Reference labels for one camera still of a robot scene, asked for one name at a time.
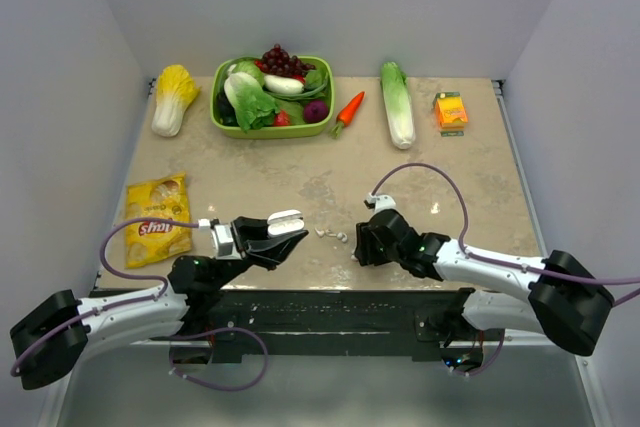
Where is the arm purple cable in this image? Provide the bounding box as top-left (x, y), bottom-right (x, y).
top-left (372, 162), bottom-right (640, 306)
top-left (9, 218), bottom-right (201, 378)

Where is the green plastic basket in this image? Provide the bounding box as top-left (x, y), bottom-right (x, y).
top-left (209, 55), bottom-right (335, 140)

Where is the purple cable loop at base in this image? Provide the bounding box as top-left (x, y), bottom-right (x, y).
top-left (168, 324), bottom-right (269, 391)

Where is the yellow lays chips bag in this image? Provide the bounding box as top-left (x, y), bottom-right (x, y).
top-left (125, 172), bottom-right (192, 269)

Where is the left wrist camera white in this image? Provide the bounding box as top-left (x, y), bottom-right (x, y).
top-left (198, 219), bottom-right (237, 260)

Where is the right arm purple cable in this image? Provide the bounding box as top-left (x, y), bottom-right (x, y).
top-left (372, 162), bottom-right (640, 306)

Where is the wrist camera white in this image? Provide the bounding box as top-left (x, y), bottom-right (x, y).
top-left (198, 219), bottom-right (237, 260)
top-left (364, 193), bottom-right (396, 214)

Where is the purple onion in basket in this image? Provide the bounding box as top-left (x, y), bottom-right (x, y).
top-left (303, 99), bottom-right (329, 124)

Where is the green lettuce in basket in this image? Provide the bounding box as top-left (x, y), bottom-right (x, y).
top-left (224, 72), bottom-right (280, 132)

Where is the orange toy carrot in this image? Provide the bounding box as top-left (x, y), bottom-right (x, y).
top-left (329, 91), bottom-right (365, 139)

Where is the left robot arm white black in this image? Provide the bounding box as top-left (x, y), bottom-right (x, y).
top-left (10, 210), bottom-right (309, 390)

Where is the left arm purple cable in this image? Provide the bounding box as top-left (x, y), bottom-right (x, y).
top-left (9, 218), bottom-right (201, 378)

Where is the red strawberry in basket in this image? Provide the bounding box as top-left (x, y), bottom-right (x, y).
top-left (272, 110), bottom-right (291, 127)

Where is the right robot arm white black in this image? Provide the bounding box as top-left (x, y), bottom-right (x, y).
top-left (354, 209), bottom-right (614, 357)

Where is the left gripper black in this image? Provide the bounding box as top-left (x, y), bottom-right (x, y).
top-left (209, 216), bottom-right (308, 290)

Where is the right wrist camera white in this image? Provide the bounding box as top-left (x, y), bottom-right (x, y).
top-left (364, 193), bottom-right (396, 214)

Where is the yellow napa cabbage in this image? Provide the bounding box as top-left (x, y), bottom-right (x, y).
top-left (151, 64), bottom-right (200, 137)

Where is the white radish in basket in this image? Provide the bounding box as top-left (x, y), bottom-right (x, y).
top-left (264, 74), bottom-right (304, 95)

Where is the green white napa cabbage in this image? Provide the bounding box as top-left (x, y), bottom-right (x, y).
top-left (380, 62), bottom-right (415, 150)

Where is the orange juice carton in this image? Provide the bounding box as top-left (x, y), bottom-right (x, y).
top-left (433, 92), bottom-right (468, 136)

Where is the white earbud charging case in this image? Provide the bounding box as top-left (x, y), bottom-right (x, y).
top-left (267, 209), bottom-right (305, 237)

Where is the red grape bunch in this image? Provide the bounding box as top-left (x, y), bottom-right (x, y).
top-left (254, 44), bottom-right (317, 77)

